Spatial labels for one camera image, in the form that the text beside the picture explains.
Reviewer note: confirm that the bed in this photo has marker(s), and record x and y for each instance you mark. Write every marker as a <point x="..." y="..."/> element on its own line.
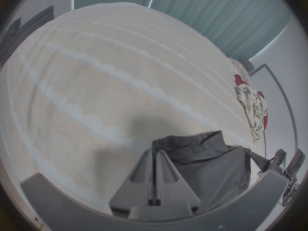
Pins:
<point x="108" y="80"/>

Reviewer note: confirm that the dark red garment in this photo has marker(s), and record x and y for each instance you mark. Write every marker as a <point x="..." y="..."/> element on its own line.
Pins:
<point x="240" y="80"/>

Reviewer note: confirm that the white printed pyjama top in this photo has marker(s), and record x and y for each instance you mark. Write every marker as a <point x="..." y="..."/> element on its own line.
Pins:
<point x="253" y="109"/>

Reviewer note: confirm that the grey bedside table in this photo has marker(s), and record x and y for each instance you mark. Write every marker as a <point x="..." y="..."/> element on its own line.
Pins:
<point x="246" y="64"/>

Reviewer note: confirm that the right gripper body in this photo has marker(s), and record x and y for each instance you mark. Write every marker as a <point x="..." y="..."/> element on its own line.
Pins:
<point x="273" y="167"/>

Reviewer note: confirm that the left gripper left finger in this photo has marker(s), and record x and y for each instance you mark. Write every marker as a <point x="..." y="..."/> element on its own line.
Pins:
<point x="134" y="191"/>

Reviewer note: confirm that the cream pillow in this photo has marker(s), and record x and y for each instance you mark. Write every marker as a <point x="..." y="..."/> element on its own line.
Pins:
<point x="244" y="70"/>

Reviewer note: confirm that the black polo shirt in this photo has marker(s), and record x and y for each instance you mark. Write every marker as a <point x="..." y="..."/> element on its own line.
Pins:
<point x="211" y="167"/>

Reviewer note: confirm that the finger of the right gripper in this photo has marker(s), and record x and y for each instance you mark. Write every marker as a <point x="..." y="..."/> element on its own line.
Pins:
<point x="258" y="159"/>

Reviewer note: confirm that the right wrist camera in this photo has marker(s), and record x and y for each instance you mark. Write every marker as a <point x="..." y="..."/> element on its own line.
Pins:
<point x="280" y="155"/>

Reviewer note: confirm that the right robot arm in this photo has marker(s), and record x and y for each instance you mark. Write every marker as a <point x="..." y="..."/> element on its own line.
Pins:
<point x="296" y="165"/>

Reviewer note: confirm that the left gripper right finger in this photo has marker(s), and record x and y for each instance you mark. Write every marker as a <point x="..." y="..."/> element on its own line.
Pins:
<point x="175" y="191"/>

